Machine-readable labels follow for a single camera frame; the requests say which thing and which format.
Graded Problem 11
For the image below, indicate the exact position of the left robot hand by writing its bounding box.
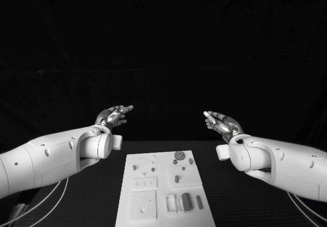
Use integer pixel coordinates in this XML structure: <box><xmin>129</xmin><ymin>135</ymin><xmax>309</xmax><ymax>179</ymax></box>
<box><xmin>93</xmin><ymin>105</ymin><xmax>135</xmax><ymax>130</ymax></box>

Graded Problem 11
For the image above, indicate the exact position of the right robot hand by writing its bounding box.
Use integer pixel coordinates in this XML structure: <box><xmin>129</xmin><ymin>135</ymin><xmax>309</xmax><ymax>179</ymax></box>
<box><xmin>203</xmin><ymin>111</ymin><xmax>245</xmax><ymax>143</ymax></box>

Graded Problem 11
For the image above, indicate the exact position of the white task board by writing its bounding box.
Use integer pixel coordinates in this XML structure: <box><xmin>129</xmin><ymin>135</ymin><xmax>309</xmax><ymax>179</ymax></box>
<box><xmin>114</xmin><ymin>150</ymin><xmax>216</xmax><ymax>227</ymax></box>

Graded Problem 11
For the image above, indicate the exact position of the thin long grey cylinder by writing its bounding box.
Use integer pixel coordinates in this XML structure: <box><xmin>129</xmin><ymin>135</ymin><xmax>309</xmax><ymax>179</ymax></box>
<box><xmin>194</xmin><ymin>195</ymin><xmax>204</xmax><ymax>210</ymax></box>

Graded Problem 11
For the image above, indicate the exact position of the thick grey cylinder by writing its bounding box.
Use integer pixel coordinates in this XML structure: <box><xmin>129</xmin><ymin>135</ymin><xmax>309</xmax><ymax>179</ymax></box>
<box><xmin>180</xmin><ymin>192</ymin><xmax>194</xmax><ymax>212</ymax></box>

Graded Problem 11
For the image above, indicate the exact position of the white cable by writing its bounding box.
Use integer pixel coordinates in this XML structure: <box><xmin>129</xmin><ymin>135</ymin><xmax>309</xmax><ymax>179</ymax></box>
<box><xmin>0</xmin><ymin>180</ymin><xmax>63</xmax><ymax>227</ymax></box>
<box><xmin>292</xmin><ymin>193</ymin><xmax>327</xmax><ymax>223</ymax></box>
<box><xmin>27</xmin><ymin>176</ymin><xmax>70</xmax><ymax>227</ymax></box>
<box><xmin>286</xmin><ymin>191</ymin><xmax>314</xmax><ymax>227</ymax></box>

